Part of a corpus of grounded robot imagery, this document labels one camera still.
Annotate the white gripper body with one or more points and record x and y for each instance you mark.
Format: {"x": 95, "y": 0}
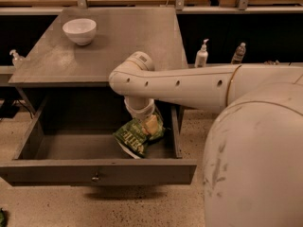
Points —
{"x": 141, "y": 113}

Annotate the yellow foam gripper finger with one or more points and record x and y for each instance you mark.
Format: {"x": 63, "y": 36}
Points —
{"x": 150, "y": 125}

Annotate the green jalapeno chip bag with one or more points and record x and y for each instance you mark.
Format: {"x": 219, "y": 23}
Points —
{"x": 134, "y": 141}

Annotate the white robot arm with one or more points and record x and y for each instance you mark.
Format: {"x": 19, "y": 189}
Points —
{"x": 253, "y": 159}

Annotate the round metal drawer knob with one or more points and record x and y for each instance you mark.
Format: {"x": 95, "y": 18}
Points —
{"x": 95, "y": 178}

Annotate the grey open top drawer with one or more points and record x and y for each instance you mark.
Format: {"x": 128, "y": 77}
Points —
{"x": 71, "y": 138}

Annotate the grey cabinet counter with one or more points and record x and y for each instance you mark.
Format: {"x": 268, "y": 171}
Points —
{"x": 68, "y": 83}

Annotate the white pump lotion bottle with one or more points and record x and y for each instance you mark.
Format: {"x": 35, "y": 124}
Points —
{"x": 202, "y": 55}

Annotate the white ceramic bowl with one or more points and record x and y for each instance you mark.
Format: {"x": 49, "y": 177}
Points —
{"x": 80, "y": 31}

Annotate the clear plastic water bottle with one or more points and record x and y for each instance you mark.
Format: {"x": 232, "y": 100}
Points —
{"x": 239, "y": 54}

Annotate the clear pump sanitizer bottle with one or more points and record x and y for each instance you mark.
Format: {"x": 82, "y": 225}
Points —
{"x": 17, "y": 59}

